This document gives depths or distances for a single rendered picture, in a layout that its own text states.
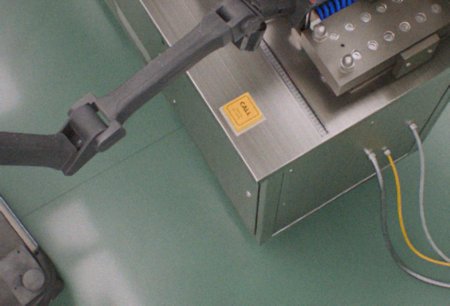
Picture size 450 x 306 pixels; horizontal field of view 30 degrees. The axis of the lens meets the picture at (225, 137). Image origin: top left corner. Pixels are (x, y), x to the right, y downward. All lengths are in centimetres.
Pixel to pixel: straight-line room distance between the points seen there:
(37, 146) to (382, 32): 83
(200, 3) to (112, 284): 110
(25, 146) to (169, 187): 135
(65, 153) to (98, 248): 123
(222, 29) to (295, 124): 38
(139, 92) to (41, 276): 100
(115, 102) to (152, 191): 123
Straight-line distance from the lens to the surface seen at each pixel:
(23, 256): 262
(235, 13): 174
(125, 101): 169
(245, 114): 198
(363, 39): 196
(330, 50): 194
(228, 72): 205
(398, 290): 286
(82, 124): 169
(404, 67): 202
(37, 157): 163
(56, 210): 293
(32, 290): 255
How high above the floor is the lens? 277
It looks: 71 degrees down
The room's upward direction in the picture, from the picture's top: 2 degrees counter-clockwise
